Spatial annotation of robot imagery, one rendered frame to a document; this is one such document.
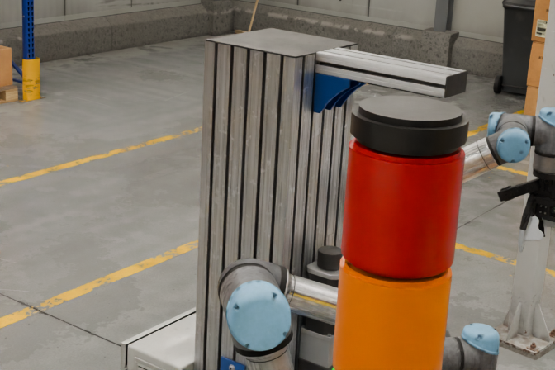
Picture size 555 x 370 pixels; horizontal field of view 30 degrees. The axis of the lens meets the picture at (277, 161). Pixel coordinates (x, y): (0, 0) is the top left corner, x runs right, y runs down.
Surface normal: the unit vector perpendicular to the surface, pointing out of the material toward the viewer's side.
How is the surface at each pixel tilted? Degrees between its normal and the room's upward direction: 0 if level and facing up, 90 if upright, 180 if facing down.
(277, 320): 83
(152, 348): 0
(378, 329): 90
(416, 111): 0
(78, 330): 0
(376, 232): 90
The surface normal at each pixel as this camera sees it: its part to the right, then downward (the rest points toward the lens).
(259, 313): 0.18, 0.17
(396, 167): -0.33, 0.26
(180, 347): 0.05, -0.96
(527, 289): -0.66, 0.18
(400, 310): -0.07, 0.29
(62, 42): 0.80, 0.21
